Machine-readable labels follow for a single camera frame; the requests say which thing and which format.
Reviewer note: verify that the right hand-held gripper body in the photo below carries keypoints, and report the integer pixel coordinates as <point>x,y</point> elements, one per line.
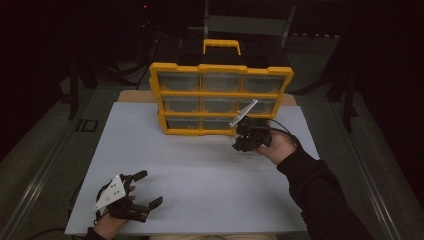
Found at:
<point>251,136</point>

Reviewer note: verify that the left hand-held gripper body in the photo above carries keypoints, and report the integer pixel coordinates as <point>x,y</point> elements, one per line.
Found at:
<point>113,195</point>

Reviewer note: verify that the yellow black drawer organizer cabinet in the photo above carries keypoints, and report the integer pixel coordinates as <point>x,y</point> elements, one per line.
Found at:
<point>220,94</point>

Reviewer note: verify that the person's right hand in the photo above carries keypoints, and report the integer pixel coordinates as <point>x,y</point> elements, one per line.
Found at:
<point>280,146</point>

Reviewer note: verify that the person's left hand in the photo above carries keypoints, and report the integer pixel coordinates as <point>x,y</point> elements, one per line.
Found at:
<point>108,226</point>

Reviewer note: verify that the group of clear cabinet drawers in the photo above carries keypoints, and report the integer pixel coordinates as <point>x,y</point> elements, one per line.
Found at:
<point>180,81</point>

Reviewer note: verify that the black stand legs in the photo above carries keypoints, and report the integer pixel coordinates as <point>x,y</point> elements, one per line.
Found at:
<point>348,100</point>
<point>73,90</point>

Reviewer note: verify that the grey metal stand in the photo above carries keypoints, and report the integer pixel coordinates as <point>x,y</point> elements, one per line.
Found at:
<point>246,25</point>

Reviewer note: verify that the metal floor rail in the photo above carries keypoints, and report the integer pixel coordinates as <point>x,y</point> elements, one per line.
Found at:
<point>36,181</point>
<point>370,180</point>

